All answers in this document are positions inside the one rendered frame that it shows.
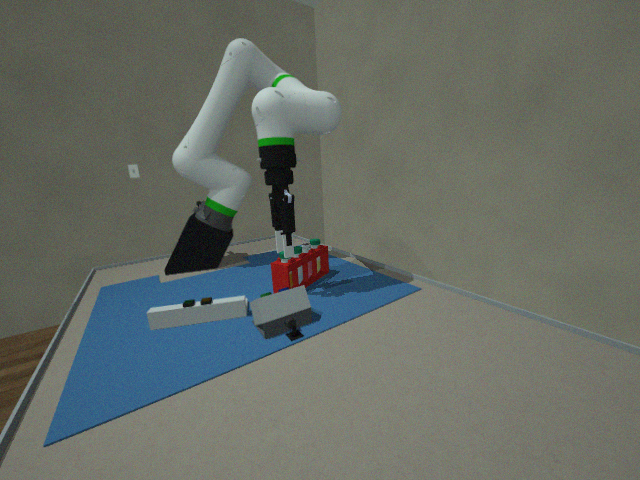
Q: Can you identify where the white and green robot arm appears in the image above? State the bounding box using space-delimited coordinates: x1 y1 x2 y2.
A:
172 38 342 232

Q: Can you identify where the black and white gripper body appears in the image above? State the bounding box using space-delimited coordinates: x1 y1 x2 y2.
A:
264 169 294 205

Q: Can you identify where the blue flat mat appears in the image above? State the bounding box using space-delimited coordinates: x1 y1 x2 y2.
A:
43 250 421 447

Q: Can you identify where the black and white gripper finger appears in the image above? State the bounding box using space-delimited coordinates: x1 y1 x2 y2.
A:
269 192 284 253
274 190 295 258

